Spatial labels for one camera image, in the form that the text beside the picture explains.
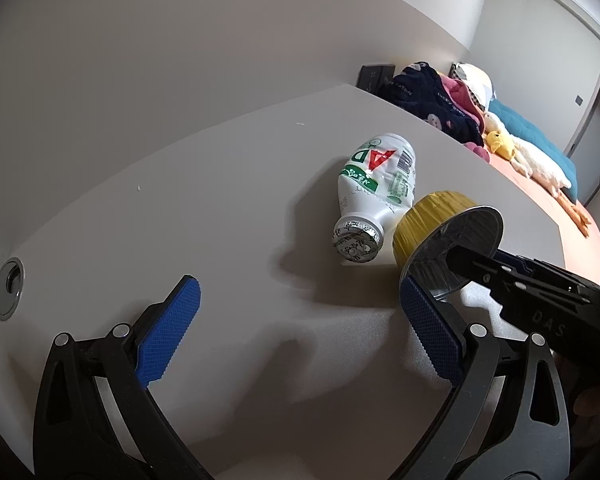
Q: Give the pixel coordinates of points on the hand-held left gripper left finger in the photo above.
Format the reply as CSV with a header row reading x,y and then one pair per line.
x,y
172,325

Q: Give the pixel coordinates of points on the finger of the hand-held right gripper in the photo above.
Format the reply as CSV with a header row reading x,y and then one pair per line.
x,y
472,265
545,272

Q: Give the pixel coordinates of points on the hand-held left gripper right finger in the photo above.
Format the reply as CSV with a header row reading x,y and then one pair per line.
x,y
430,330

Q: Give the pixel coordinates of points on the yellow foil cup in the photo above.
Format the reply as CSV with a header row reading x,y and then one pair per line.
x,y
430,215

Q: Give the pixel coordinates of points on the white plastic bottle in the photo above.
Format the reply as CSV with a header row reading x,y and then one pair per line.
x,y
380,185

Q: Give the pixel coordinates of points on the bed with orange sheet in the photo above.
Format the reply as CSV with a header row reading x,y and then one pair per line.
x,y
540,210

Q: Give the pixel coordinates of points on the white goose plush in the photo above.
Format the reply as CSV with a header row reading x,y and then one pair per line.
x,y
530,160

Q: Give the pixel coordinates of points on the yellow duck plush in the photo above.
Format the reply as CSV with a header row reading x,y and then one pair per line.
x,y
500,145

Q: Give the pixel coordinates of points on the grey door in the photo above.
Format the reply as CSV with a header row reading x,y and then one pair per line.
x,y
597,125

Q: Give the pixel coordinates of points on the pink clothing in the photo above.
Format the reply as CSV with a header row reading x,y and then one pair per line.
x,y
462,102

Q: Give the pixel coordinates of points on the round metal desk grommet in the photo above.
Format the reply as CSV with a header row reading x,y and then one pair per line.
x,y
9,287

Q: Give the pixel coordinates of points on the navy printed garment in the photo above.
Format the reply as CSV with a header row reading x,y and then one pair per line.
x,y
425,100

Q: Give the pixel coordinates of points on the patchwork pillow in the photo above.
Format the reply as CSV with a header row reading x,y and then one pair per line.
x,y
475,80

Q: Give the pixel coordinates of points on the black power strip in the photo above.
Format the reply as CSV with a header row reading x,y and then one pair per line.
x,y
375,77

